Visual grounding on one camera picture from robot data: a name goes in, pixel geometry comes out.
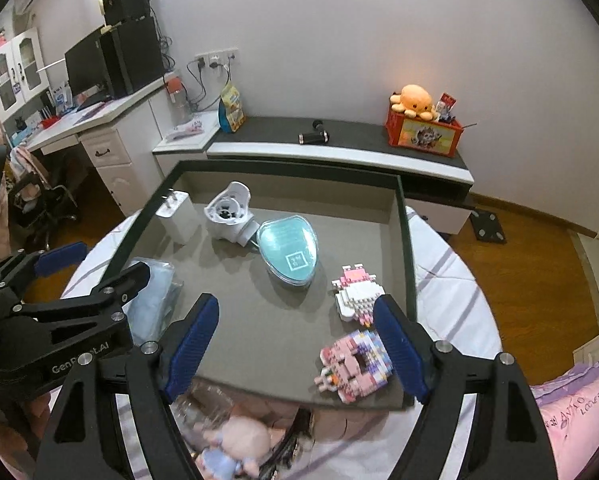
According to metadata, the red white small toy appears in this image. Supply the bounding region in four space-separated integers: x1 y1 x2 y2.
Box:
434 92 457 123

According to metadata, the white desk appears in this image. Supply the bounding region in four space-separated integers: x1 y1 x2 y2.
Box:
7 77 180 218

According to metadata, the black power cable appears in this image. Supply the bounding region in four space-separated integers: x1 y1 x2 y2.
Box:
186 60 220 111

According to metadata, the black bathroom scale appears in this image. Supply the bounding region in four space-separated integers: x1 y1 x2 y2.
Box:
472 209 507 245

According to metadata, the pink printed packet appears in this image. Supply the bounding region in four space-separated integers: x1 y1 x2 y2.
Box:
167 117 205 137

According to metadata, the white glass-door cabinet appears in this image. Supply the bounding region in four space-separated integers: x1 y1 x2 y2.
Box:
0 27 50 123

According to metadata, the water bottle orange lid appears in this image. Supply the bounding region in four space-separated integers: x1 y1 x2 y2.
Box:
164 72 190 123

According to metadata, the small pink white brick figure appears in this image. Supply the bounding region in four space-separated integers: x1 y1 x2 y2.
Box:
331 262 386 323

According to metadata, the black computer tower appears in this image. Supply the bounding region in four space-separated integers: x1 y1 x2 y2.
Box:
100 16 166 101

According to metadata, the yellow blue snack bag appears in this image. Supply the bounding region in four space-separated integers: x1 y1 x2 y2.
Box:
218 82 248 133

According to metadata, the black office chair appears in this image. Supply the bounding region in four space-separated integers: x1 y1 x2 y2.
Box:
7 170 80 256

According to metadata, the white charger plug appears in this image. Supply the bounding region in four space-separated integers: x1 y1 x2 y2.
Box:
156 189 194 245

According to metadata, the orange octopus plush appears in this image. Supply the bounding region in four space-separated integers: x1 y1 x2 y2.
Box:
390 85 435 121

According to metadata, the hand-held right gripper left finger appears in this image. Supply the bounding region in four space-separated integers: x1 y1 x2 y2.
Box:
37 292 220 480

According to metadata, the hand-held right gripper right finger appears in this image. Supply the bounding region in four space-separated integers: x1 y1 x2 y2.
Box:
372 294 560 480

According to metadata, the pink quilt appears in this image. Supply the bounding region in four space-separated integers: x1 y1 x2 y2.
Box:
529 360 599 480

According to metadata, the pink storage box dark rim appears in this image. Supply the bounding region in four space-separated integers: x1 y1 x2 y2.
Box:
97 159 420 411

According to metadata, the teal heart-shaped case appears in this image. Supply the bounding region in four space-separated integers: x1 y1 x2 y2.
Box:
256 216 319 288

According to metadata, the black massage gun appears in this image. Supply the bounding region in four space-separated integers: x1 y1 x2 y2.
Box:
298 119 326 146

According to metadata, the black speaker box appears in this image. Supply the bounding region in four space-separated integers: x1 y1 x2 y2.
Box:
102 0 153 26

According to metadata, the pink garment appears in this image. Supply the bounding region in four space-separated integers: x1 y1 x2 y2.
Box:
10 146 50 201

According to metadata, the orange printed crate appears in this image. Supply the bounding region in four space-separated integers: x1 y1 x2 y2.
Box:
384 102 465 158

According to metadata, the blue white box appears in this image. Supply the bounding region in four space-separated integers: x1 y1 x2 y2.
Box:
50 85 73 113

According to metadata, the white round toy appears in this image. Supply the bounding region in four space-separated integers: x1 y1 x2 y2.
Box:
204 181 260 247

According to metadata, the clear plastic bag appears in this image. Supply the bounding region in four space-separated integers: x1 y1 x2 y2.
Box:
172 380 235 431
127 257 184 346

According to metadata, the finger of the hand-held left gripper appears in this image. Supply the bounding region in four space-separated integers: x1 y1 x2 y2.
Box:
22 261 151 329
0 241 89 311

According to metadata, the white wall socket strip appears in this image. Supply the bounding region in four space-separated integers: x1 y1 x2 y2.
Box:
194 47 240 70

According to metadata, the black computer monitor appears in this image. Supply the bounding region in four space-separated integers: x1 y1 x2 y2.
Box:
64 27 111 106

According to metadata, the large pink brick figure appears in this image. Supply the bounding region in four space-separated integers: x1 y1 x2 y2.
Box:
313 329 395 403

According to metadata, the low black white cabinet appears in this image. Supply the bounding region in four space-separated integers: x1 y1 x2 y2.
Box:
207 116 475 236

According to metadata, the white side cabinet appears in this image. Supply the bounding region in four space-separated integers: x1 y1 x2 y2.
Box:
152 110 221 201

